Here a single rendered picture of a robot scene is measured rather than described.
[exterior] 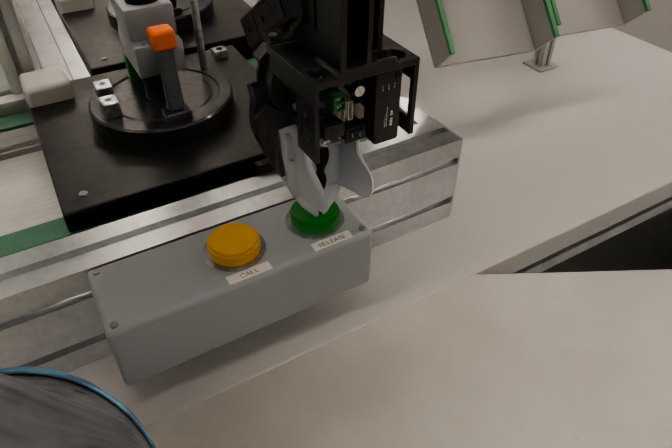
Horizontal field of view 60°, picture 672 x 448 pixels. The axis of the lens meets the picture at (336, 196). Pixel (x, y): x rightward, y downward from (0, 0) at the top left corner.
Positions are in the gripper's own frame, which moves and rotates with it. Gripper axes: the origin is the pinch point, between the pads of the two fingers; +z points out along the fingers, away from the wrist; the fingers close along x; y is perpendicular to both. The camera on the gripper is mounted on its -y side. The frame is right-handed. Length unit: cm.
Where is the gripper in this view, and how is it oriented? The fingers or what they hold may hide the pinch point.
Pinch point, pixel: (314, 195)
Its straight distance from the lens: 45.6
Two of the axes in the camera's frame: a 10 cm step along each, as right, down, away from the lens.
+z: 0.0, 7.8, 6.2
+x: 8.7, -3.1, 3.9
